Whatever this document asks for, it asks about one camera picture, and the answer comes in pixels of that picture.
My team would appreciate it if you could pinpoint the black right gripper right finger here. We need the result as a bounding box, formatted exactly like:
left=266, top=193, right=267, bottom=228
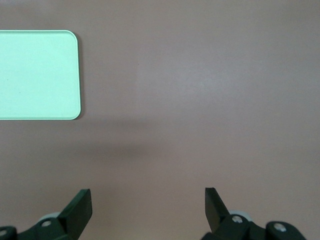
left=202, top=187, right=307, bottom=240

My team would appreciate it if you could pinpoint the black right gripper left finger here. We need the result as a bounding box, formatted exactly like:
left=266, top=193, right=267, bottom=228
left=0, top=189, right=94, bottom=240

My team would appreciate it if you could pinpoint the light green rectangular tray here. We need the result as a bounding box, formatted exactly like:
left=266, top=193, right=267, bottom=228
left=0, top=29, right=82, bottom=121

